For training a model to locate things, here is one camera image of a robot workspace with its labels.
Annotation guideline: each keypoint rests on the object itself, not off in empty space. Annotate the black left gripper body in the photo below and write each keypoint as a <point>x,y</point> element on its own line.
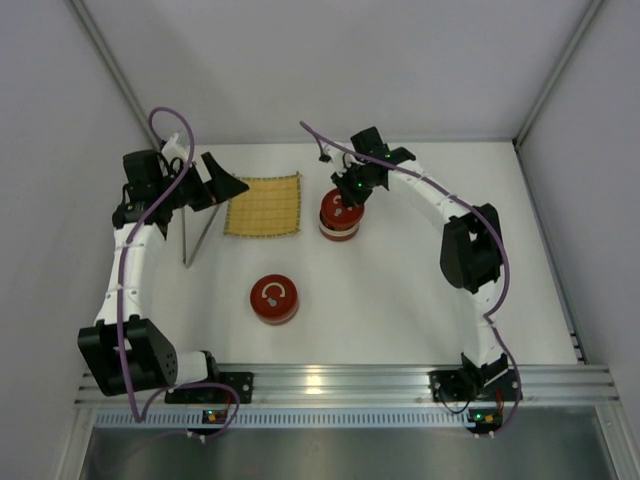
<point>204,182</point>

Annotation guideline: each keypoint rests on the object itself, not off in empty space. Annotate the red lid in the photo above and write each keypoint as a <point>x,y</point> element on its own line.
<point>336,216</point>
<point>275,285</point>

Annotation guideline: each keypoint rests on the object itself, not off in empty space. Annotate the aluminium front frame rail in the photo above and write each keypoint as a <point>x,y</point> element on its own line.
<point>410,385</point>

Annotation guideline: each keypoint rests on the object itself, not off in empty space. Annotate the left aluminium corner post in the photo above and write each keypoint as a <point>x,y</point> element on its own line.
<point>97,40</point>

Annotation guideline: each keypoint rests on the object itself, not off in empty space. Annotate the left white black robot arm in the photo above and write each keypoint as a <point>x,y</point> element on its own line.
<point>124,350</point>

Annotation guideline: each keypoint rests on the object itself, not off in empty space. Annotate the bamboo serving mat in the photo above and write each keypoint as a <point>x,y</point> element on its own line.
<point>271,208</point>

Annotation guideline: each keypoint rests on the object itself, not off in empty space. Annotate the right aluminium corner post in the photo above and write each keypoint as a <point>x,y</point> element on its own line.
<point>560,66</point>

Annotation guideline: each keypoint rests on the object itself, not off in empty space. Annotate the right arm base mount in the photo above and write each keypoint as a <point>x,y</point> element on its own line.
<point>458,385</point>

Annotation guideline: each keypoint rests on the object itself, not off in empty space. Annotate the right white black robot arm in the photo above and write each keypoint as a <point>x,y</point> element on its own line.
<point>472,256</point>

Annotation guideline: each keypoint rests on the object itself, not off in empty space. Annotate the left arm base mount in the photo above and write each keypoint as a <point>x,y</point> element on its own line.
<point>239,381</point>

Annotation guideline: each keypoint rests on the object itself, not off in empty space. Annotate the white slotted cable duct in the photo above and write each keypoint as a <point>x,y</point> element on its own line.
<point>273,418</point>

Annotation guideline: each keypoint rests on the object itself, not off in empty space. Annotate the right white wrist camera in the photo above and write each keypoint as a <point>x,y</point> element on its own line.
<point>339,160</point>

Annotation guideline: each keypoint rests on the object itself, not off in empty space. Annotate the steel bowl red base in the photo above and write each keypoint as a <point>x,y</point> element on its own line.
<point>338,235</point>
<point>274,310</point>

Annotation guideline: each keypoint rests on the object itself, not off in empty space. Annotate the aluminium corner post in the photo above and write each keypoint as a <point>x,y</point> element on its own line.
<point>560,66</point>
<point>97,40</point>

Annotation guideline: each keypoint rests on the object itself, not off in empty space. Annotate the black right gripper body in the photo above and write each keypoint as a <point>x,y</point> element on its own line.
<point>351,189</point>

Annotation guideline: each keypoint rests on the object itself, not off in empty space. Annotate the steel tongs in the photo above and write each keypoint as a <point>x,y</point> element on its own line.
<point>194,230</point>

